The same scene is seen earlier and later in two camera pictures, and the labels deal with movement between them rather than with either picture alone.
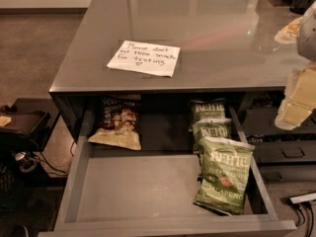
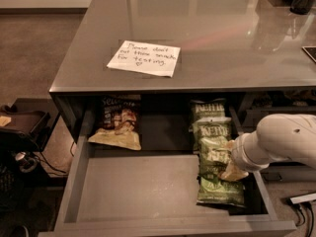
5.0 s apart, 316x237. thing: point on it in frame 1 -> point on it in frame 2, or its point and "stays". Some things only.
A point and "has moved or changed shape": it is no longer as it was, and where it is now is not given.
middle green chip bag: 209,127 stays
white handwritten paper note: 152,58 stays
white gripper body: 308,37 -> 242,155
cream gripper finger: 289,34 -> 230,144
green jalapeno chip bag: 223,176 has moved or changed shape
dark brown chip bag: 119,121 stays
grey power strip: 303,197 stays
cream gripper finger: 291,116 -> 232,173
